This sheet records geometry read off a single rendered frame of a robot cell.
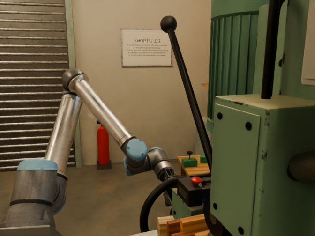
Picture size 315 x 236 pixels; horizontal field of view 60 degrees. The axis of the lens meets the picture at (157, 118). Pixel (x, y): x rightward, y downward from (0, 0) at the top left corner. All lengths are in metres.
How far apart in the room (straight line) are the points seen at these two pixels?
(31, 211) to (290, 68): 0.95
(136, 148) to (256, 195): 0.95
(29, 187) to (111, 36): 2.59
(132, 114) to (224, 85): 3.06
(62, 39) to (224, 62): 3.02
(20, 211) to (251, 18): 0.93
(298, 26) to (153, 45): 3.18
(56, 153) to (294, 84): 1.18
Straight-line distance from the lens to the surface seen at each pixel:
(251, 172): 0.28
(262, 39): 0.45
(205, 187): 0.78
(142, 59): 3.46
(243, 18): 0.50
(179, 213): 0.83
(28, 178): 1.14
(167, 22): 0.58
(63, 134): 1.42
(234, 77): 0.50
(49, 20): 3.48
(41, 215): 1.10
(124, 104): 3.50
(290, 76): 0.35
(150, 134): 3.62
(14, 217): 1.09
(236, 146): 0.29
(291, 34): 0.35
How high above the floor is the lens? 1.34
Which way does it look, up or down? 12 degrees down
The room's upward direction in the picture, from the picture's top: straight up
